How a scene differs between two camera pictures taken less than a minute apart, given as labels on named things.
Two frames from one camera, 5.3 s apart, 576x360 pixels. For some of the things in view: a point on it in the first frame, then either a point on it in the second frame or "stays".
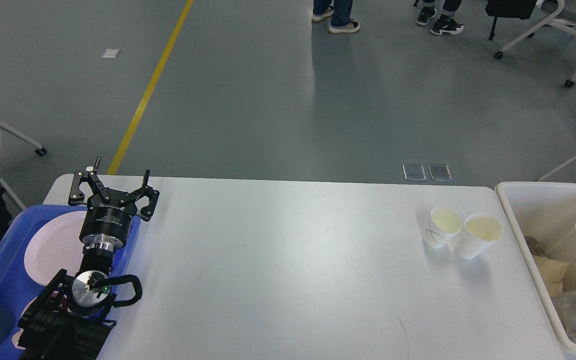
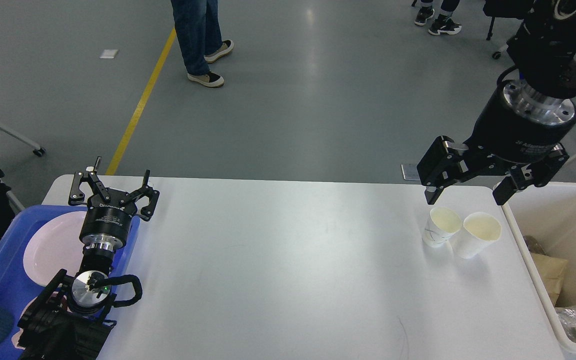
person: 341,11 -> 199,34
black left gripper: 105,225 stays
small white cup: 481,231 stays
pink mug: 15,339 stays
